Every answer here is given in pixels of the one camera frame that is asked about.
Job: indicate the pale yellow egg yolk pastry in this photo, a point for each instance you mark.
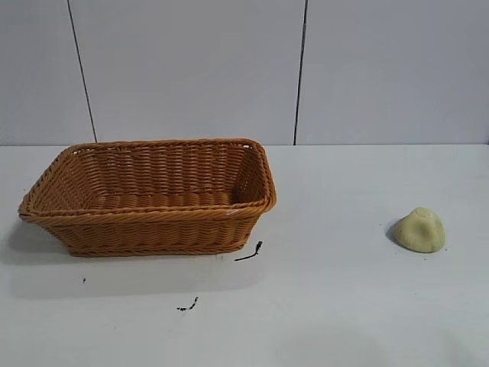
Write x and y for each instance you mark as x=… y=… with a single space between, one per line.
x=418 y=231

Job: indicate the brown woven wicker basket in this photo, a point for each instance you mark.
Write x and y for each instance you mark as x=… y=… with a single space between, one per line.
x=153 y=225

